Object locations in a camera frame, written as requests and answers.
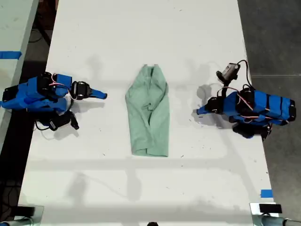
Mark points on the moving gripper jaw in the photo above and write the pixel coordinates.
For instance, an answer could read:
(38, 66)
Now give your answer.
(204, 110)
(100, 94)

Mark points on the pale green T-shirt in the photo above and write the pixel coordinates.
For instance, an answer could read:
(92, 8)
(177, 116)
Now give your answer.
(150, 117)

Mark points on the blue and black arm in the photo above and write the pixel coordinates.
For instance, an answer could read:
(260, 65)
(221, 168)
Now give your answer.
(270, 106)
(28, 94)

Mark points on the long blue tape strip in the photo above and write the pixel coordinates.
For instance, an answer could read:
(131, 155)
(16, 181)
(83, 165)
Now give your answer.
(9, 54)

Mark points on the white side table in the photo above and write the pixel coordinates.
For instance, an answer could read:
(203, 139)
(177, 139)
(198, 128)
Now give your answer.
(14, 28)

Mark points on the short blue tape strip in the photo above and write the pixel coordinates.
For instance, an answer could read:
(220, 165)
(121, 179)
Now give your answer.
(266, 193)

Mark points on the small black round object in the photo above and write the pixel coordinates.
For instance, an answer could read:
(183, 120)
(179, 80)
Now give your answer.
(152, 223)

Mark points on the grey metal pipe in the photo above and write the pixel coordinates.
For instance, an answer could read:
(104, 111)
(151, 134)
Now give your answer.
(14, 222)
(279, 221)

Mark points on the black camera stalk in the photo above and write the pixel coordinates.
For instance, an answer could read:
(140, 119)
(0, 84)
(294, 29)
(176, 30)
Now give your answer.
(225, 87)

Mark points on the grey gripper camera box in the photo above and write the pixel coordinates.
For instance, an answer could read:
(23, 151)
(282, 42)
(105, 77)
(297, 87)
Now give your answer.
(229, 71)

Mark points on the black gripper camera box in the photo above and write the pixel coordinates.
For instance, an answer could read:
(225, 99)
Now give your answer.
(58, 122)

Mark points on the metal bracket with black pad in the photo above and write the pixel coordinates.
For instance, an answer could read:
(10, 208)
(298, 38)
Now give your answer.
(27, 210)
(270, 208)

